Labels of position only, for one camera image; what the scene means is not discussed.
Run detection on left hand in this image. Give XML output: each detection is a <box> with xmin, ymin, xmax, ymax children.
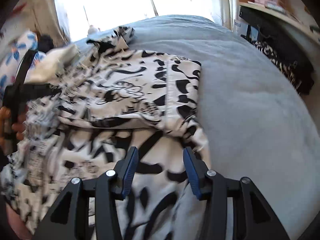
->
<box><xmin>1</xmin><ymin>106</ymin><xmax>27</xmax><ymax>155</ymax></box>

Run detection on white plush toy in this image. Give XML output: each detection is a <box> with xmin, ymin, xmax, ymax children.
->
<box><xmin>87</xmin><ymin>25</ymin><xmax>100</xmax><ymax>35</ymax></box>

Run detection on white black graffiti jacket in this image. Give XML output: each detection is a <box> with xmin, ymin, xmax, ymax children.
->
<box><xmin>4</xmin><ymin>26</ymin><xmax>210</xmax><ymax>239</ymax></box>

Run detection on cream fluffy folded sweater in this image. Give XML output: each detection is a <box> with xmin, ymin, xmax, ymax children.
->
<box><xmin>24</xmin><ymin>44</ymin><xmax>79</xmax><ymax>83</ymax></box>

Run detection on white sheer curtain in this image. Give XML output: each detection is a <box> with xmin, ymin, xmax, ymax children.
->
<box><xmin>184</xmin><ymin>0</ymin><xmax>239</xmax><ymax>29</ymax></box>

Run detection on white blue cardboard box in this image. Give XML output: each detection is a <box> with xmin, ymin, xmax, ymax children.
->
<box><xmin>233</xmin><ymin>19</ymin><xmax>259</xmax><ymax>43</ymax></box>

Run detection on black fuzzy garment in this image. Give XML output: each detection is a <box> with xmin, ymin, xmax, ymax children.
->
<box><xmin>37</xmin><ymin>34</ymin><xmax>55</xmax><ymax>53</ymax></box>

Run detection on blue floral folded quilt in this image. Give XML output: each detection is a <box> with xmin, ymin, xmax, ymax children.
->
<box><xmin>1</xmin><ymin>30</ymin><xmax>52</xmax><ymax>104</ymax></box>

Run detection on black white patterned clothes pile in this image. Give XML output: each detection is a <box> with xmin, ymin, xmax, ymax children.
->
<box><xmin>239</xmin><ymin>6</ymin><xmax>315</xmax><ymax>95</ymax></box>

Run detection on wooden bookshelf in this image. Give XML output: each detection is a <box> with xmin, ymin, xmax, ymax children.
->
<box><xmin>239</xmin><ymin>0</ymin><xmax>319</xmax><ymax>44</ymax></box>

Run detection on blue bed blanket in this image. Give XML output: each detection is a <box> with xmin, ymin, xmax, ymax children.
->
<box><xmin>64</xmin><ymin>15</ymin><xmax>319</xmax><ymax>239</ymax></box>

